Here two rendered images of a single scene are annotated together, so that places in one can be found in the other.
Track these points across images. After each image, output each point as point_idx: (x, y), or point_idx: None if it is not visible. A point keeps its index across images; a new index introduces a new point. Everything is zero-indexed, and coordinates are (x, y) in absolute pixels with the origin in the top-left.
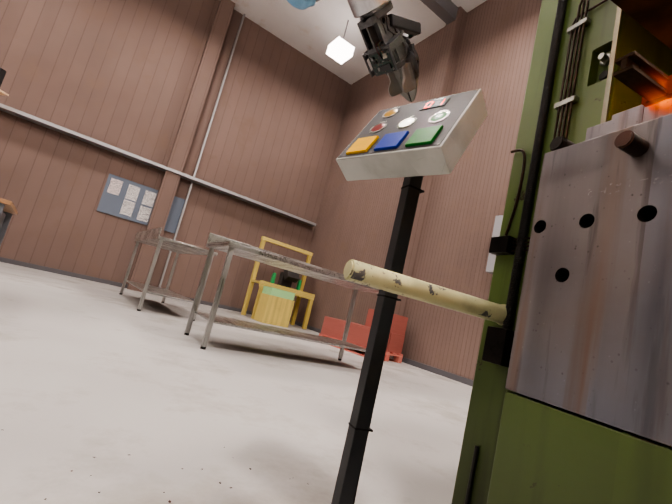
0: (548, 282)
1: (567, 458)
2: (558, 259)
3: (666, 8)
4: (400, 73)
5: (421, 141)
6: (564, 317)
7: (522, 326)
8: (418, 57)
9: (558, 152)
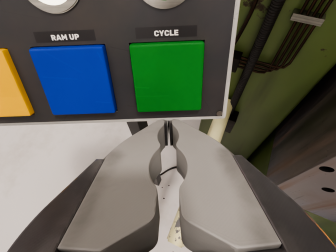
0: (314, 187)
1: None
2: (330, 185)
3: None
4: (159, 212)
5: (178, 109)
6: (316, 197)
7: (283, 187)
8: (331, 244)
9: None
